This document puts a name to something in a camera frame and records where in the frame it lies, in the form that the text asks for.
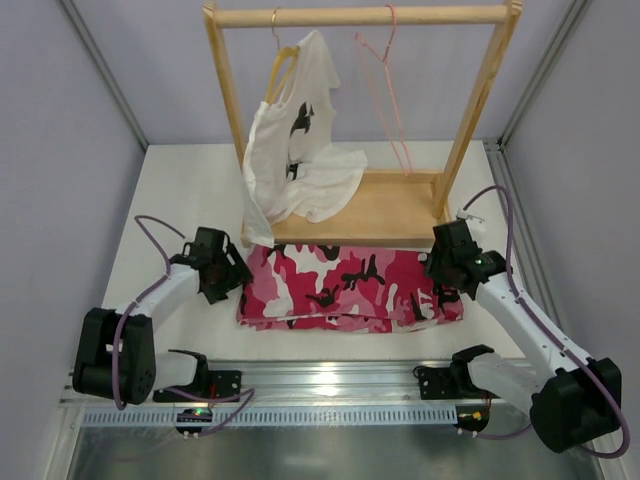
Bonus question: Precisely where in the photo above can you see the pink camouflage trousers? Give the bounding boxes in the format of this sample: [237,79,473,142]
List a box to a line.
[236,244,464,334]

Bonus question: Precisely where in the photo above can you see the pink wire clothes hanger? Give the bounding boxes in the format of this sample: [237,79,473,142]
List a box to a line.
[355,4,414,176]

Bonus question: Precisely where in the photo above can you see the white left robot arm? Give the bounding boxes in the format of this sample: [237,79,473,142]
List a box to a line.
[72,227,252,410]

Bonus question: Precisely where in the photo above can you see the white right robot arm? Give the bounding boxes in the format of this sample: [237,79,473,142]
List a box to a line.
[426,219,630,453]

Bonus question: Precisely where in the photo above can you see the yellow clothes hanger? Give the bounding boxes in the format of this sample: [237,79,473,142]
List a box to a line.
[264,7,300,105]

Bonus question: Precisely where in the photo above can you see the wooden clothes rack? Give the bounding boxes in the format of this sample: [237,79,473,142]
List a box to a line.
[203,1,522,248]

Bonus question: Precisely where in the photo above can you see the white printed t-shirt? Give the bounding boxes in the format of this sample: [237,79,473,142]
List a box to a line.
[242,30,368,247]

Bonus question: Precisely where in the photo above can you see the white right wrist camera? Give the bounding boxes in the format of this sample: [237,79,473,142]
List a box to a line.
[456,209,486,239]

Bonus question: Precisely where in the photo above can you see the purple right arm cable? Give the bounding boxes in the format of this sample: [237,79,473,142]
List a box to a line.
[457,184,631,459]

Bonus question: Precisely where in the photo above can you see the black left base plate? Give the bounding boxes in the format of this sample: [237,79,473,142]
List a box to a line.
[152,370,242,403]

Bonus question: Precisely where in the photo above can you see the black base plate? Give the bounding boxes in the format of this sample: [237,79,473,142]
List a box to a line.
[413,365,458,401]
[152,370,242,403]

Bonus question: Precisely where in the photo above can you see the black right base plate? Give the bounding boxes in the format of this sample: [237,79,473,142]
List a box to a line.
[413,365,458,401]

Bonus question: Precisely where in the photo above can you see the aluminium frame rail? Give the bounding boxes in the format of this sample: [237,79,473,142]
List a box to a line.
[62,358,606,405]

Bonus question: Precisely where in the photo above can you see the slotted cable duct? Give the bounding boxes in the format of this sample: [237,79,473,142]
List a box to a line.
[81,404,458,429]

